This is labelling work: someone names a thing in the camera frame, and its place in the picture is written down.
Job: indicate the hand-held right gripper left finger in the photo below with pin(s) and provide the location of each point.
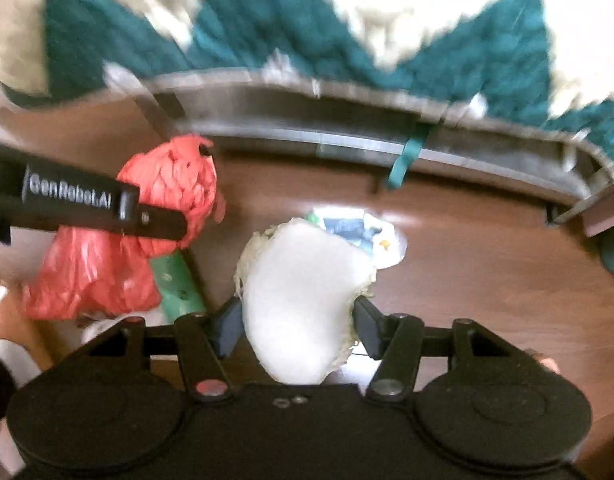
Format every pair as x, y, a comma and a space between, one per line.
226, 327

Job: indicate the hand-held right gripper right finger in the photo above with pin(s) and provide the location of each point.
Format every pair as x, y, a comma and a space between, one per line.
368, 327

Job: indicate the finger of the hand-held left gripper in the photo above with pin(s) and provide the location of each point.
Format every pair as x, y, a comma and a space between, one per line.
162, 221
205, 150

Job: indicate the white tissue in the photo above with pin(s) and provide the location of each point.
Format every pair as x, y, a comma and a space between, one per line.
297, 300

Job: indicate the red plastic bag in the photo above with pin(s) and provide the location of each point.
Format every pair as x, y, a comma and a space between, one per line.
102, 270

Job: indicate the green box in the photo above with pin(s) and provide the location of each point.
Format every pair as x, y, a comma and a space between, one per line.
179, 285

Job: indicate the white printed plastic wrapper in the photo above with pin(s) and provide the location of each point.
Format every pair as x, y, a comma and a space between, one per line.
372, 240

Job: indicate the teal and cream blanket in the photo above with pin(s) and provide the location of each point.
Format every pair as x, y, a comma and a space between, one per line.
297, 15

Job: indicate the grey bed frame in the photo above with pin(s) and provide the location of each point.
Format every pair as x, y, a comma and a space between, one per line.
337, 115

